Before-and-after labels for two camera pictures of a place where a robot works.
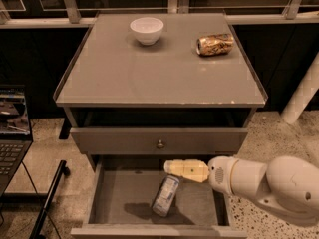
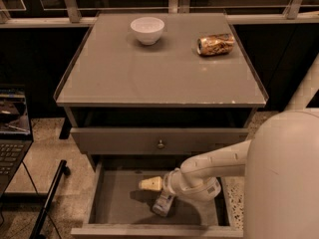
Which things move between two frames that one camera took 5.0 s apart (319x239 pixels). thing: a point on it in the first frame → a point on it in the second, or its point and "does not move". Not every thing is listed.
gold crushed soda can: x=215 y=44 does not move
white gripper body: x=219 y=173 → x=169 y=181
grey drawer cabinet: x=140 y=89 does not move
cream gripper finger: x=190 y=168 → x=152 y=183
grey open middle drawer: x=121 y=195 does not move
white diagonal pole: x=305 y=90 does not move
